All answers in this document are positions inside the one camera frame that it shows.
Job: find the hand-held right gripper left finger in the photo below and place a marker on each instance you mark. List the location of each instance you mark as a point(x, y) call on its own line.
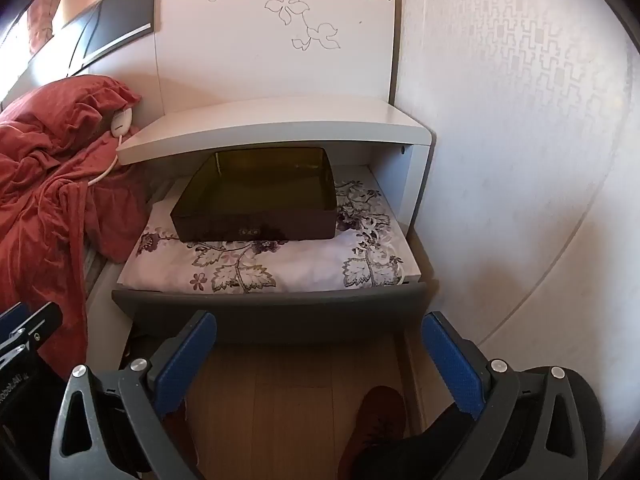
point(185, 360)

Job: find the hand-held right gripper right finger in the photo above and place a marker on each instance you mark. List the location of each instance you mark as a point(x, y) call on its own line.
point(450, 360)

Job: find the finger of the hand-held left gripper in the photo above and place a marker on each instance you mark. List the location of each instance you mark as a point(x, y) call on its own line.
point(40, 321)

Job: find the dark olive plastic tray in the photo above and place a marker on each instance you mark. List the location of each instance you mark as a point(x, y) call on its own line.
point(250, 220)

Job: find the person's brown shoe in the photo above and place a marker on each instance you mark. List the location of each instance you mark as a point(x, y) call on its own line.
point(370, 425)

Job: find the red velvet blanket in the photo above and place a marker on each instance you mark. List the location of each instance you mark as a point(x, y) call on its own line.
point(50, 200)

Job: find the white floral embroidered cloth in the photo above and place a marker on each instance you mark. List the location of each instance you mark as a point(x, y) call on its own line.
point(300, 265)

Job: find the red velvet pillow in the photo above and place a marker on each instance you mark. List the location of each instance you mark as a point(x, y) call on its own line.
point(65, 100)

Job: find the white nightstand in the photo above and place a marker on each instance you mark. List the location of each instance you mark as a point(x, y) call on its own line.
point(280, 125)

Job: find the black headboard panel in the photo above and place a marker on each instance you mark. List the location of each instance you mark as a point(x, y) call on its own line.
point(115, 25)

